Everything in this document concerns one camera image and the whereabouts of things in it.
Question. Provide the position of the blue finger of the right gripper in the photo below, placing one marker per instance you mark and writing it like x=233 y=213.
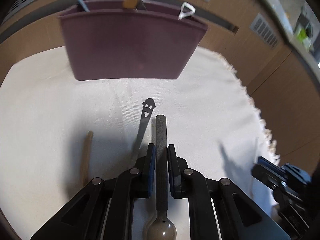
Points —
x=267 y=173

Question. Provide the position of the grey vent grille small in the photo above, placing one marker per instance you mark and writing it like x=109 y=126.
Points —
x=261 y=27

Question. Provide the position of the kitchen countertop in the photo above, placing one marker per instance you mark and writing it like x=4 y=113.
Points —
x=286 y=13

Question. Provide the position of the green items on counter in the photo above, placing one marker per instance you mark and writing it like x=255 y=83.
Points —
x=302 y=37

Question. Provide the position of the cream tablecloth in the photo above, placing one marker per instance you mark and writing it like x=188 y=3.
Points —
x=46 y=114

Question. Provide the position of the blue plastic rice spoon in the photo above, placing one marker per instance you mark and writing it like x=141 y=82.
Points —
x=83 y=5

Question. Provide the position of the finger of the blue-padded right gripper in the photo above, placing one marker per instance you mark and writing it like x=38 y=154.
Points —
x=218 y=209

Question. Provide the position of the black-handled brown spoon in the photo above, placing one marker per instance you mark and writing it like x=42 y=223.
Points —
x=161 y=227

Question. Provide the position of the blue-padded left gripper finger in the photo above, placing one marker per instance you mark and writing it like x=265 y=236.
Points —
x=103 y=209

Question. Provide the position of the maroon utensil holder box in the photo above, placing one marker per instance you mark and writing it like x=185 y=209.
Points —
x=110 y=42

